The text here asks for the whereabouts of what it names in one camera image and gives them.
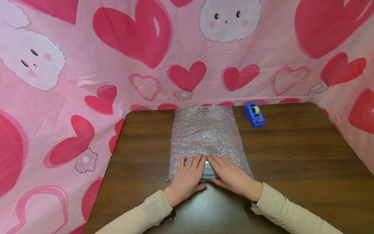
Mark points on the clear bubble wrap sheet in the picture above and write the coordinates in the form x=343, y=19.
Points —
x=206, y=133

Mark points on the person's left hand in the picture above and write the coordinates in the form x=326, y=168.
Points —
x=184, y=182

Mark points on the person's left index finger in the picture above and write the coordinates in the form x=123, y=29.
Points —
x=202, y=164

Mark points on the person's right fingers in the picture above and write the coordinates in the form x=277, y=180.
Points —
x=223, y=164

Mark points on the person's right thumb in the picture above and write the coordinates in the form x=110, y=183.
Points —
x=216, y=182

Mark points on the blue tape dispenser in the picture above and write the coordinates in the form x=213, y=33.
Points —
x=254, y=119

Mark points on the person's left middle finger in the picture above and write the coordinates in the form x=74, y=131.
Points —
x=196, y=162

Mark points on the person's right index finger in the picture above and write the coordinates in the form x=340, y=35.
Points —
x=212, y=166

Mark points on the yellow tape roll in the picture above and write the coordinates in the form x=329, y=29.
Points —
x=256, y=110

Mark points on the person's left thumb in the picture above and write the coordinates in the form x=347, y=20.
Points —
x=201, y=187

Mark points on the person's right forearm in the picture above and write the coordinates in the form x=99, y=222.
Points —
x=289, y=214

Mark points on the grey round dish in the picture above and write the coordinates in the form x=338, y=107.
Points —
x=208, y=171

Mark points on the person's left ring finger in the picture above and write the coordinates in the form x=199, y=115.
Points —
x=190, y=165

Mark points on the person's left little finger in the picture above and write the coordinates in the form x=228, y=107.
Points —
x=183, y=165

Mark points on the person's right hand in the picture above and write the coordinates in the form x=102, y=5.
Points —
x=233, y=180

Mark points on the person's left forearm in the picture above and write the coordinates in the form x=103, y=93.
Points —
x=140, y=214

